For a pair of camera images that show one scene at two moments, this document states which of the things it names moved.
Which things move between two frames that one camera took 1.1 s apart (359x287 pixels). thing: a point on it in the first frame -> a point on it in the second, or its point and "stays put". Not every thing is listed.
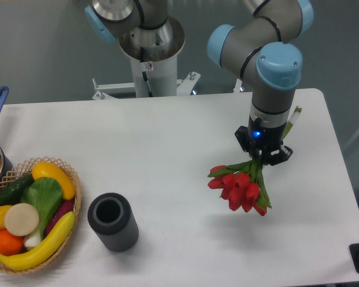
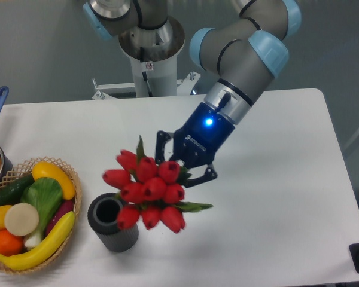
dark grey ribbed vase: (112, 219) stays put
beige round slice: (21, 219) stays put
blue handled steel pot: (0, 165) stays put
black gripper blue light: (264, 137) -> (198, 142)
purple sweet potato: (64, 207) stays put
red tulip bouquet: (242, 185) -> (150, 192)
